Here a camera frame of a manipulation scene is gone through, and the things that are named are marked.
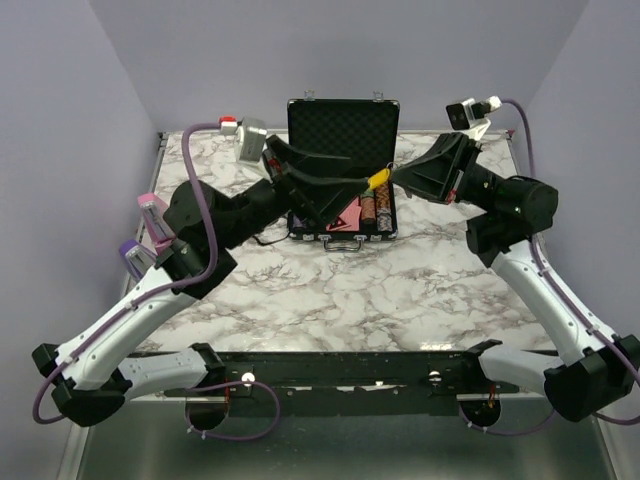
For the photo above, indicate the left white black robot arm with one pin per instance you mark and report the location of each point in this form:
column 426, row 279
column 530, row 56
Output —
column 91, row 376

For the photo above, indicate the pink playing card deck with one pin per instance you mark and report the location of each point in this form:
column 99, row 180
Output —
column 351, row 215

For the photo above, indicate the aluminium extrusion frame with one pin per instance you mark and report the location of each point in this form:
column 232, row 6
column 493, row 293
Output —
column 113, row 449

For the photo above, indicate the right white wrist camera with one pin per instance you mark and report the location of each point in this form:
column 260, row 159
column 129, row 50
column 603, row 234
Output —
column 471, row 117

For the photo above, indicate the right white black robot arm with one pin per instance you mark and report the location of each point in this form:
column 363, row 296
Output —
column 594, row 366

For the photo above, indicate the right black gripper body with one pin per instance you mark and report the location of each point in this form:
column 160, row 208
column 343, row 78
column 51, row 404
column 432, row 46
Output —
column 474, row 183

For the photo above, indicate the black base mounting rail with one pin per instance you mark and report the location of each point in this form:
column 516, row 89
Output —
column 327, row 384

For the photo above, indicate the orange poker chip stack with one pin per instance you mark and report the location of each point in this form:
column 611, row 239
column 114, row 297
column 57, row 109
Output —
column 382, row 198

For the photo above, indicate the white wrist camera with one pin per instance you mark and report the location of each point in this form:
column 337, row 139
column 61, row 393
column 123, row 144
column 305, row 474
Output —
column 471, row 117
column 249, row 144

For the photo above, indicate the yellow key tag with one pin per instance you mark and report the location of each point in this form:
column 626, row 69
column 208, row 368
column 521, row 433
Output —
column 379, row 178

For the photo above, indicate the purple metronome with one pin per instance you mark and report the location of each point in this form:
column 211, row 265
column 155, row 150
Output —
column 137, row 258

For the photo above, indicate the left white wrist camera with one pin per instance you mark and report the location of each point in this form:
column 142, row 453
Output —
column 249, row 144

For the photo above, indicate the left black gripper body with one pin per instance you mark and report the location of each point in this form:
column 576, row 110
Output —
column 288, row 186

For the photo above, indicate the pink metronome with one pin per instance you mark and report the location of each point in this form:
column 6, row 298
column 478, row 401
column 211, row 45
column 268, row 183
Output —
column 153, row 209

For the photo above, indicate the black poker chip case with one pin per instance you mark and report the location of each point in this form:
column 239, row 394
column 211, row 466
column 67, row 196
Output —
column 364, row 130

